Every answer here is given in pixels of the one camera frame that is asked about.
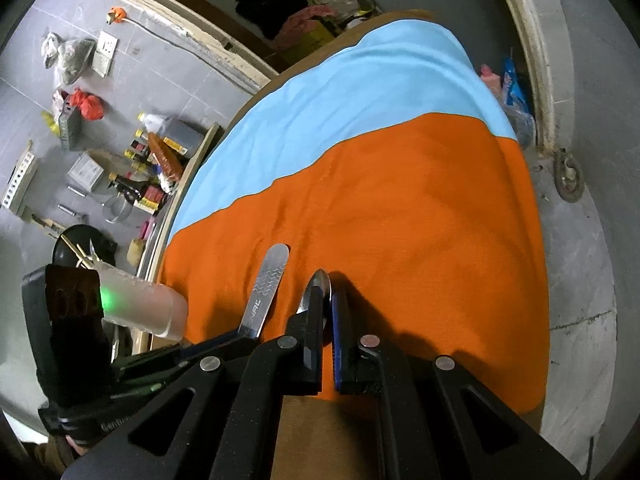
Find dark storage box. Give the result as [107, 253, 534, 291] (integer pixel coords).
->
[161, 117, 202, 157]

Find white perforated metal bracket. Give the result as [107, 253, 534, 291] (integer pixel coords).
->
[0, 141, 39, 217]

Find red plastic bag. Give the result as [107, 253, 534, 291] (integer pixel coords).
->
[66, 87, 107, 122]

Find blue packet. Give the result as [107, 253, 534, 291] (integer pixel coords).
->
[501, 56, 527, 107]

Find blue orange brown striped blanket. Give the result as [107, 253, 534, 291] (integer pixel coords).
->
[150, 9, 551, 480]

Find grey cardboard box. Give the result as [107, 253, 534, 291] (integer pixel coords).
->
[66, 151, 105, 194]

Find cluster of sauce bottles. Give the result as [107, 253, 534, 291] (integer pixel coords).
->
[106, 129, 177, 212]

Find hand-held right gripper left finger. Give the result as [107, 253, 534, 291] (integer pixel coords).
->
[65, 269, 327, 480]

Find curved wooden frame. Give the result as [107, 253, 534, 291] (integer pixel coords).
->
[486, 0, 563, 157]

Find weathered wooden threshold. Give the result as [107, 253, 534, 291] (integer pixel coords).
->
[64, 0, 281, 92]

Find white plastic jug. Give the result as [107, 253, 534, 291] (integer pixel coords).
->
[137, 112, 172, 135]

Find pink bottle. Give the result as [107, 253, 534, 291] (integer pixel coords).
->
[479, 63, 502, 92]

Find white wall socket plate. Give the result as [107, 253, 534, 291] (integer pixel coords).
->
[91, 30, 121, 79]

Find glass bowl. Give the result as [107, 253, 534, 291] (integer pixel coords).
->
[101, 191, 134, 224]

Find silver table knife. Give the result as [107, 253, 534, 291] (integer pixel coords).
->
[238, 243, 291, 339]

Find translucent plastic bag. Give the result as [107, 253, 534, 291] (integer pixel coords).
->
[504, 104, 537, 149]

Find white plastic utensil holder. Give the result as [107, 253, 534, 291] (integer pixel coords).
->
[96, 261, 190, 339]

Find pink cloth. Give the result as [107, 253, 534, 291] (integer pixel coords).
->
[276, 4, 337, 50]

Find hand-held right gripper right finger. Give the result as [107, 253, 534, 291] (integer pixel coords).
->
[330, 287, 581, 480]

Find grey plastic bag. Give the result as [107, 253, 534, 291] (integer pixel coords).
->
[41, 31, 97, 87]

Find silver spoon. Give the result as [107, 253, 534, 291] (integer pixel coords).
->
[311, 268, 334, 318]

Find black wok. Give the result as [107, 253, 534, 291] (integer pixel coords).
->
[51, 224, 119, 270]

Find metal ring latch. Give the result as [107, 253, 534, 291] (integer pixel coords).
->
[551, 148, 587, 204]

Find black bag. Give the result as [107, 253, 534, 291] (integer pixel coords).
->
[235, 0, 309, 42]

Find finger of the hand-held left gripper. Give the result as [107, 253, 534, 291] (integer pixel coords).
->
[111, 367, 176, 397]
[112, 330, 257, 377]

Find yellow cardboard box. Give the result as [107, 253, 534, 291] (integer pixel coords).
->
[294, 16, 337, 57]

